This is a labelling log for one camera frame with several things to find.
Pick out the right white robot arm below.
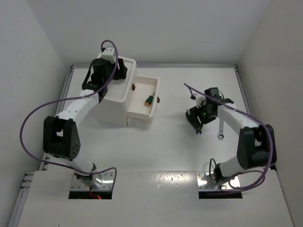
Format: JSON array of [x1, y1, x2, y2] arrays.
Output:
[[186, 87, 277, 183]]

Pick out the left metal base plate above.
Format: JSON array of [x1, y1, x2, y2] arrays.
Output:
[[70, 172, 115, 192]]

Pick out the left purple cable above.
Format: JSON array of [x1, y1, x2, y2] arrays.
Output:
[[19, 40, 119, 178]]

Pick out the long silver ratchet wrench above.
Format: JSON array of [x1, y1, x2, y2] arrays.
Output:
[[217, 119, 224, 140]]

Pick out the green handled cutters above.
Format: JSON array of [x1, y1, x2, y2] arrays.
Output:
[[186, 113, 203, 134]]

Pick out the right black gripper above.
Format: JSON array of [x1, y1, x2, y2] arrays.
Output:
[[190, 103, 216, 128]]

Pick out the white drawer cabinet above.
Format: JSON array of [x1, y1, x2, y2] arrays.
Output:
[[94, 57, 137, 127]]

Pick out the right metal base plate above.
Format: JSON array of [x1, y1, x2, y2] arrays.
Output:
[[196, 172, 235, 192]]

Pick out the green screwdriver orange tip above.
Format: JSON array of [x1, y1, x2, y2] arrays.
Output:
[[144, 93, 155, 106]]

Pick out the white front cover board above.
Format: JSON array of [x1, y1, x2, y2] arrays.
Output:
[[19, 171, 292, 227]]

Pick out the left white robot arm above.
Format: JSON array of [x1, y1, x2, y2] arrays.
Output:
[[43, 47, 127, 189]]

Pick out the metal base plate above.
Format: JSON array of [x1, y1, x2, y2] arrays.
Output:
[[196, 172, 235, 192], [70, 172, 115, 192]]

